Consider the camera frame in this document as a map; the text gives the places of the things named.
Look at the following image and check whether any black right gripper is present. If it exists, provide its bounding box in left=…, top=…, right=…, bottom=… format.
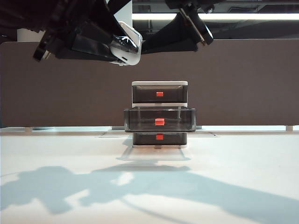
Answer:
left=142, top=0, right=225, bottom=55

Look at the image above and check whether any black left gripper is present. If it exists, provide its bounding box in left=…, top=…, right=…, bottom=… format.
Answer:
left=0, top=0, right=138, bottom=63

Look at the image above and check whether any white earphone charging case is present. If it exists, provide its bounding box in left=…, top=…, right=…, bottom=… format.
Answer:
left=109, top=21, right=142, bottom=67

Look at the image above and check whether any small three-drawer storage cabinet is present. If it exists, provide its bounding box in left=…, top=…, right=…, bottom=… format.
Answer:
left=131, top=81, right=189, bottom=149

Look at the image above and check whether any long ceiling light strip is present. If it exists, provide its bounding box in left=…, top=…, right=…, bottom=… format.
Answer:
left=132, top=13, right=299, bottom=21

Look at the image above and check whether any white round column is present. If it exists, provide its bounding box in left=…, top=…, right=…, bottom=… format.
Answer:
left=16, top=27, right=47, bottom=42

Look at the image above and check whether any brown fabric desk partition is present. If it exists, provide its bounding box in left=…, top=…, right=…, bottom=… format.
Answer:
left=0, top=38, right=299, bottom=128

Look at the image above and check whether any table cable hatch cover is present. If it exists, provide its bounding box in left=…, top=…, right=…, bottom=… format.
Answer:
left=95, top=132, right=220, bottom=139

